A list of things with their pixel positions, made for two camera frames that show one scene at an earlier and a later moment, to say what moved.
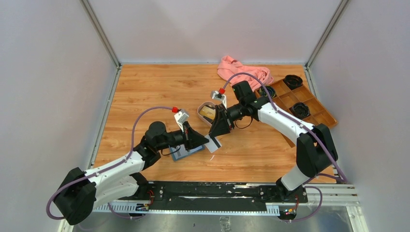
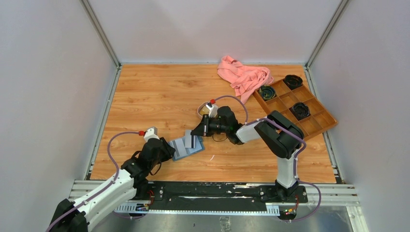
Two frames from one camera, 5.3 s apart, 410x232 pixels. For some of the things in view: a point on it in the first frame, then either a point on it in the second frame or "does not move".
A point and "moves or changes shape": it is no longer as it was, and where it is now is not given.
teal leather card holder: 180,151 does not move
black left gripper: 191,138 -> 168,151
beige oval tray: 202,118 does not move
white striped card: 213,144 moves or changes shape
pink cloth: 229,67 does not move
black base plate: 202,196 does not move
